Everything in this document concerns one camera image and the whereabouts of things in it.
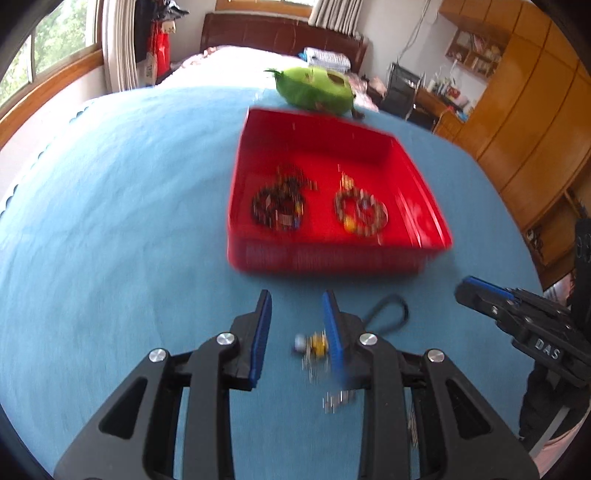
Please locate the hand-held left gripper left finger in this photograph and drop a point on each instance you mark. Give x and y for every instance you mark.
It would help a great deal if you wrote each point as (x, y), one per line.
(258, 341)

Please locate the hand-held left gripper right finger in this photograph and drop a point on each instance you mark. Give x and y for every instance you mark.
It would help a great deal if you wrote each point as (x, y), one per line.
(332, 332)

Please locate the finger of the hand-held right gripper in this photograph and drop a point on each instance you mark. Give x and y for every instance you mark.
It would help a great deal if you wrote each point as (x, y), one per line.
(489, 285)
(480, 302)

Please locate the red rectangular box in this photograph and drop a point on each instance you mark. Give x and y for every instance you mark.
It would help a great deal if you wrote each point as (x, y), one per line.
(323, 254)

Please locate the low wooden cabinet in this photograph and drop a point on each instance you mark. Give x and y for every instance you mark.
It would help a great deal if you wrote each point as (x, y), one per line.
(554, 235)

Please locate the wooden desk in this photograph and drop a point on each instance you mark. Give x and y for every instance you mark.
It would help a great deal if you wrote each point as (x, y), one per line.
(438, 113)

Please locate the wooden wardrobe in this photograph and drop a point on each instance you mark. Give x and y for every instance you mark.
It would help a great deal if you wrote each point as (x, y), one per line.
(535, 101)

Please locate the black office chair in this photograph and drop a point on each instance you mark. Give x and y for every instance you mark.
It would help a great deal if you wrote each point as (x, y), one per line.
(401, 90)

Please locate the green plush toy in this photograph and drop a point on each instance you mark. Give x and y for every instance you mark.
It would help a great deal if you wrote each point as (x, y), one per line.
(314, 90)

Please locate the folded patterned cloth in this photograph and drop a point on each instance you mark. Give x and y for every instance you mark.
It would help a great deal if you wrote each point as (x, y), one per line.
(328, 59)

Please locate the pale bed sheet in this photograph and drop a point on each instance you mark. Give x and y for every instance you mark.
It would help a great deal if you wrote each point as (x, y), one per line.
(231, 67)

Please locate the dark wooden headboard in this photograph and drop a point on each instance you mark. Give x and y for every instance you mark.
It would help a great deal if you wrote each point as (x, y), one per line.
(277, 32)

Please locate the red bag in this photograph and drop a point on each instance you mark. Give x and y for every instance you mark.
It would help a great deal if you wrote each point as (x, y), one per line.
(159, 48)

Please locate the pale pleated curtain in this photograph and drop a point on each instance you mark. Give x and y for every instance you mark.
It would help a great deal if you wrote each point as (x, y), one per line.
(124, 46)
(334, 16)

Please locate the coat rack with clothes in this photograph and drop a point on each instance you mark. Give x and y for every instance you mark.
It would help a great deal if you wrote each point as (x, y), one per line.
(157, 14)

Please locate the large wooden framed window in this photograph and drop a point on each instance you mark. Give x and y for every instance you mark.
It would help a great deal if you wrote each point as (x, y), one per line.
(51, 55)

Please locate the wooden wall shelf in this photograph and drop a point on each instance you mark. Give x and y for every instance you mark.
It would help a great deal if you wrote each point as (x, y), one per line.
(478, 53)

